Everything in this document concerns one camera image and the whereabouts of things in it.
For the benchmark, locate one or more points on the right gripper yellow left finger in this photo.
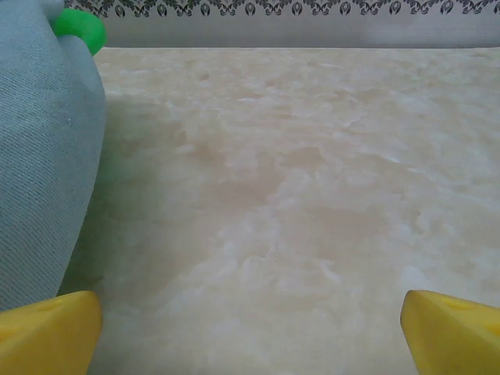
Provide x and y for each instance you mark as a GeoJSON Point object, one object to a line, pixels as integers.
{"type": "Point", "coordinates": [47, 336]}

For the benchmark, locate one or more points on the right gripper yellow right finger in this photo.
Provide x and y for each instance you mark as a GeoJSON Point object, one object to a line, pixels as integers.
{"type": "Point", "coordinates": [457, 340]}

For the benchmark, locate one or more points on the light blue trousers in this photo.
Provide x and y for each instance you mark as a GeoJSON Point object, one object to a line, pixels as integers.
{"type": "Point", "coordinates": [39, 136]}

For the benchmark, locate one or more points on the green plastic basket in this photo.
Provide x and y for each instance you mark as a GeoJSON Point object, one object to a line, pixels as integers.
{"type": "Point", "coordinates": [82, 27]}

